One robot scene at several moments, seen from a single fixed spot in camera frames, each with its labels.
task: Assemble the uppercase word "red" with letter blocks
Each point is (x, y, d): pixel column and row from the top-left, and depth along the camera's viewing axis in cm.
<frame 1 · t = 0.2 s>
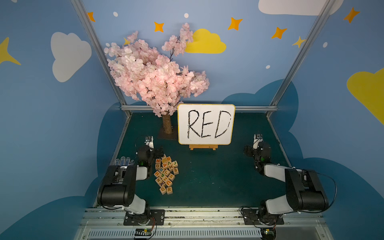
left hand: (154, 144, 94), fingers open
right hand: (256, 143, 95), fingers open
whiteboard with RED: (206, 124, 93), point 19 cm above the table
blue white work glove: (124, 161, 95), on the table
wooden block letter R: (169, 190, 82), point 3 cm above the table
wooden block letter D: (163, 190, 82), point 4 cm above the table
wooden block letter N: (158, 160, 94), point 3 cm above the table
wooden block letter J: (175, 163, 92), point 3 cm above the table
wooden block letter B: (168, 158, 95), point 3 cm above the table
wooden block letter X: (161, 183, 85), point 3 cm above the table

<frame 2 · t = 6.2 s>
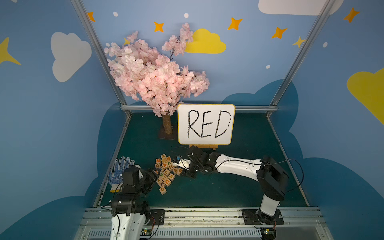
left hand: (158, 171, 77), fingers open
right hand: (183, 169, 83), fingers open
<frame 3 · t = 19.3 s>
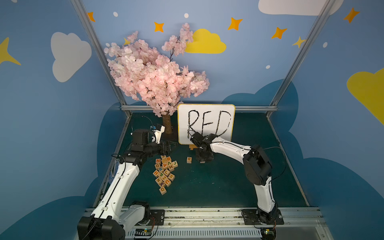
left hand: (172, 142, 77), fingers open
right hand: (202, 157, 93), fingers open
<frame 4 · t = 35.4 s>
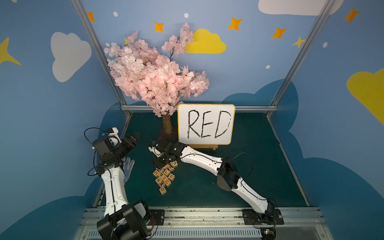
left hand: (136, 135, 78), fingers open
right hand: (157, 161, 86), fingers open
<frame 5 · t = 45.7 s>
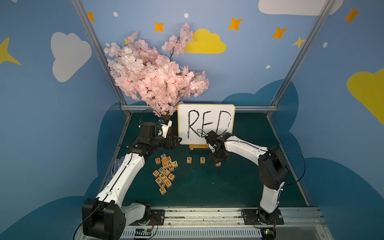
left hand: (176, 135, 79), fingers open
right hand: (219, 157, 91), fingers open
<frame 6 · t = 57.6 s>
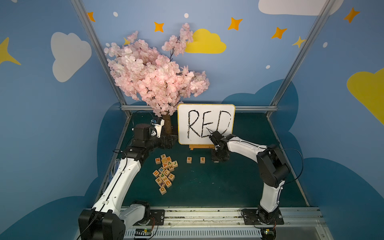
left hand: (169, 133, 78), fingers open
right hand: (217, 158, 94), fingers open
